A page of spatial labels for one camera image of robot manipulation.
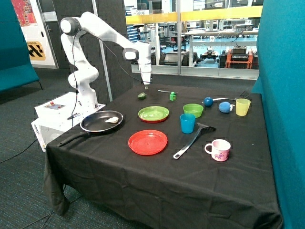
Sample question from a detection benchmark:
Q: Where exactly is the black frying pan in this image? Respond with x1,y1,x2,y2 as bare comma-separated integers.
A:
57,110,124,147

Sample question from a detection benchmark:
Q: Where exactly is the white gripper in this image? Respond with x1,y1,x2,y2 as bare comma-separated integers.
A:
138,63,152,90

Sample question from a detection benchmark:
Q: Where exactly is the green bowl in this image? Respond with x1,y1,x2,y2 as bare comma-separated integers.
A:
183,104,203,118

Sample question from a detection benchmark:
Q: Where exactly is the pink white mug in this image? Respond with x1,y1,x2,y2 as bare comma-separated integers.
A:
204,139,231,162

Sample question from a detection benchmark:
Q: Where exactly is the red plate under green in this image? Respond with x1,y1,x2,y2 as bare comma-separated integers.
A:
140,117,167,124

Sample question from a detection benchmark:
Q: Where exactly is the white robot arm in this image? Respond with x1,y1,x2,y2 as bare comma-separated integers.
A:
60,12,152,111

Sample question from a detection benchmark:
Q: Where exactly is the metal fork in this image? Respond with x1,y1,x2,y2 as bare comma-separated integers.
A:
213,91,250,101

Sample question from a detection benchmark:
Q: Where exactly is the light blue ball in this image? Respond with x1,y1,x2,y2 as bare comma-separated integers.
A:
219,102,232,114

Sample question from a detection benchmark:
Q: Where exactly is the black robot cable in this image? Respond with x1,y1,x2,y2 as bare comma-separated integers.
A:
0,28,145,164

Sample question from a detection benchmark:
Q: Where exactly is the green pepper toy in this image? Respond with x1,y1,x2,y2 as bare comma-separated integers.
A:
137,92,147,100

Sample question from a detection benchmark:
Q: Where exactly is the blue cup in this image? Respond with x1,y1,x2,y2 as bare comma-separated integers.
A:
180,114,196,134

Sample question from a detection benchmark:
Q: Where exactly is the green cube toy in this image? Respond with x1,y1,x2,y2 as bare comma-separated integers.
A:
170,92,176,101

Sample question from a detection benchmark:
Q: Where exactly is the teal sofa left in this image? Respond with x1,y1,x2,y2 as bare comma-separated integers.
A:
0,0,40,92

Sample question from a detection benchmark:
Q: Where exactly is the yellow black sign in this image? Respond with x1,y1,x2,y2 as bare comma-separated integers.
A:
27,41,46,61

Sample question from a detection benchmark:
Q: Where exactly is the white garlic toy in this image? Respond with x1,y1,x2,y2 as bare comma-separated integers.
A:
105,117,119,124

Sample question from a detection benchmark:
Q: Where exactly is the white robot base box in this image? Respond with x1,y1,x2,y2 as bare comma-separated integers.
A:
31,92,105,152

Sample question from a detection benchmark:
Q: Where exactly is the black spatula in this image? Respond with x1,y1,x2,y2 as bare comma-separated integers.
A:
173,123,216,159

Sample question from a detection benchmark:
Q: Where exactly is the red poster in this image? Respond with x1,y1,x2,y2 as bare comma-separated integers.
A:
11,0,37,27

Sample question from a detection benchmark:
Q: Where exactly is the dark blue ball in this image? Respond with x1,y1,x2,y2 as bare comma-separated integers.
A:
203,97,214,107

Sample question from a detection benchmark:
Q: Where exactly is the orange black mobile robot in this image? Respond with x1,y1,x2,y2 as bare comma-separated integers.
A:
225,46,253,69

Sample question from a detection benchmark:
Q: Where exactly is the yellow cup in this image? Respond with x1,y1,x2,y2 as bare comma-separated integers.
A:
235,98,251,116

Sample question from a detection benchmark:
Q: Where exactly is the teal partition right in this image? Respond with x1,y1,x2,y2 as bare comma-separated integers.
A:
253,0,305,229

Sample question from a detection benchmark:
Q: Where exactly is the black tablecloth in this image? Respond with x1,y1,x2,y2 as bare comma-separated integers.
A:
43,84,284,229

